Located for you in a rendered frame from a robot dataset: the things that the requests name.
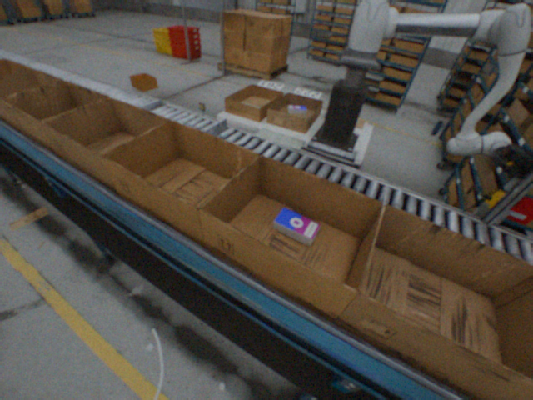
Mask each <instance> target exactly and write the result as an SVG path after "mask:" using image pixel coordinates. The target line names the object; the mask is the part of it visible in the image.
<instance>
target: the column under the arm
mask: <svg viewBox="0 0 533 400"><path fill-rule="evenodd" d="M343 83H344V79H339V80H338V81H337V82H336V83H335V84H334V85H333V87H332V90H331V96H330V100H329V103H328V107H327V110H326V116H325V120H324V123H323V124H322V125H321V126H320V128H319V129H318V130H317V132H316V133H315V135H314V136H313V137H312V139H311V140H312V141H314V142H317V143H322V144H325V145H327V146H330V147H333V148H338V149H341V150H343V151H346V152H349V153H352V152H353V150H354V147H355V146H356V142H357V140H358V138H359V136H360V134H358V133H355V132H354V131H355V128H356V124H357V121H358V118H359V117H360V114H361V110H362V107H363V104H364V102H365V100H366V95H367V93H368V90H369V87H370V86H368V85H365V84H363V86H362V88H352V87H347V86H344V85H343Z"/></svg>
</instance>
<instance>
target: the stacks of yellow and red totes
mask: <svg viewBox="0 0 533 400"><path fill-rule="evenodd" d="M199 29H200V28H199V27H189V26H187V35H188V42H189V50H190V58H191V61H193V60H196V59H198V58H201V57H202V53H201V47H202V45H201V39H200V36H201V34H200V33H199ZM152 31H153V37H154V39H153V41H154V43H155V46H156V49H157V52H158V53H165V54H169V55H172V56H173V57H174V58H180V59H186V60H188V57H187V45H186V37H185V29H184V26H182V25H176V26H170V27H159V28H152Z"/></svg>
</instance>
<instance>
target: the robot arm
mask: <svg viewBox="0 0 533 400"><path fill-rule="evenodd" d="M530 35H531V10H530V9H529V7H528V6H527V5H525V4H524V3H522V4H516V5H513V6H511V7H509V8H507V9H506V10H490V11H483V12H480V13H478V14H447V13H398V11H397V10H396V9H395V8H393V7H389V3H388V1H387V0H362V2H361V3H360V5H359V6H358V8H357V10H356V13H355V16H354V19H353V23H352V25H351V32H350V37H349V43H348V47H347V50H346V51H336V54H335V55H336V56H337V57H339V58H341V62H343V63H353V64H358V65H363V66H368V67H372V68H377V67H378V64H377V63H376V62H377V58H376V57H377V54H378V50H379V48H380V45H381V42H382V41H388V40H390V39H391V38H393V36H426V37H453V38H470V40H471V41H473V42H479V43H488V44H495V45H496V46H497V48H498V62H499V69H500V76H499V80H498V82H497V84H496V85H495V86H494V88H493V89H492V90H491V92H490V93H489V94H488V95H487V96H486V97H485V98H484V99H483V101H482V102H481V103H480V104H479V105H478V106H477V107H476V109H475V110H474V111H473V112H472V113H471V114H470V115H469V117H468V118H467V119H466V120H465V122H464V124H463V127H462V129H461V132H460V133H458V134H457V136H456V137H454V138H452V139H451V140H450V141H449V142H448V143H447V148H448V152H449V153H450V154H453V155H460V156H469V155H476V154H490V155H491V158H492V159H493V160H494V161H495V162H496V164H497V165H498V167H499V168H501V167H500V165H499V163H504V164H505V165H507V163H508V162H509V161H510V160H508V159H507V158H504V157H503V155H502V153H501V150H502V149H503V148H504V147H505V146H506V145H508V144H511V140H510V139H509V138H508V137H507V135H505V134H504V133H503V132H493V133H491V134H489V135H485V136H478V135H479V134H478V133H477V132H475V125H476V123H477V122H478V121H479V120H480V119H481V118H482V117H483V116H484V115H485V114H486V113H487V112H488V111H489V110H490V109H491V108H492V107H493V106H494V105H495V104H496V103H497V102H498V101H499V100H500V99H501V98H502V97H503V96H504V95H505V94H506V93H507V92H508V91H509V89H510V88H511V86H512V85H513V83H514V81H515V80H516V77H517V74H518V72H519V69H520V66H521V63H522V60H523V57H524V56H525V53H526V49H527V45H528V42H529V39H530Z"/></svg>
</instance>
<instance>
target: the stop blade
mask: <svg viewBox="0 0 533 400"><path fill-rule="evenodd" d="M226 130H227V119H226V118H225V119H224V120H222V121H220V122H219V123H217V124H215V125H213V126H211V127H210V128H208V129H206V130H205V131H203V132H205V133H210V134H211V135H214V136H218V135H219V134H221V133H223V132H225V131H226Z"/></svg>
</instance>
